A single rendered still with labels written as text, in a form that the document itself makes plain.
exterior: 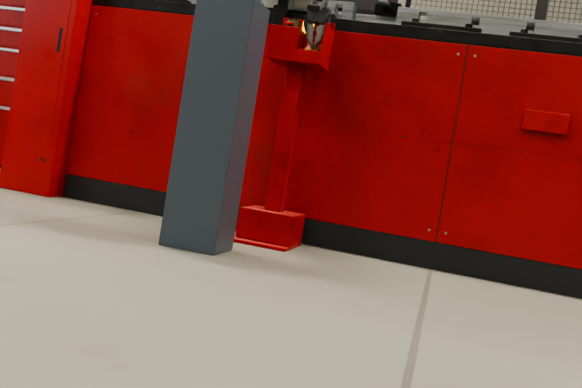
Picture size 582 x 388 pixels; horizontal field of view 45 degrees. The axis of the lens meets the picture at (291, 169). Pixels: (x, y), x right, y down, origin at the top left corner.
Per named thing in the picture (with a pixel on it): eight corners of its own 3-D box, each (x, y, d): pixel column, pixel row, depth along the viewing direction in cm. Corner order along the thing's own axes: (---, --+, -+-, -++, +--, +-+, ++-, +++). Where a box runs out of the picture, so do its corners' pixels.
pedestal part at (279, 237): (229, 241, 242) (235, 207, 241) (250, 236, 266) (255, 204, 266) (285, 252, 237) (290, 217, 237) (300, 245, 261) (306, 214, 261)
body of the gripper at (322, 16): (330, 27, 256) (334, -6, 254) (326, 24, 247) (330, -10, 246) (310, 25, 257) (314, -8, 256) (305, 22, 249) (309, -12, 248)
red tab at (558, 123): (521, 128, 244) (525, 109, 244) (521, 129, 246) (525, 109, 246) (566, 134, 240) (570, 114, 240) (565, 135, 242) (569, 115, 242)
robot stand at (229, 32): (213, 255, 205) (255, -4, 204) (158, 244, 209) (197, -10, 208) (232, 249, 223) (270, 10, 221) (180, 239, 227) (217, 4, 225)
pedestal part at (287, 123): (263, 209, 252) (287, 61, 251) (268, 209, 258) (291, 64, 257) (280, 212, 251) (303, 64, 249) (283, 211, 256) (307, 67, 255)
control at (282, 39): (265, 57, 248) (273, 7, 247) (276, 64, 263) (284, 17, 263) (320, 64, 243) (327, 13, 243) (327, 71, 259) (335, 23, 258)
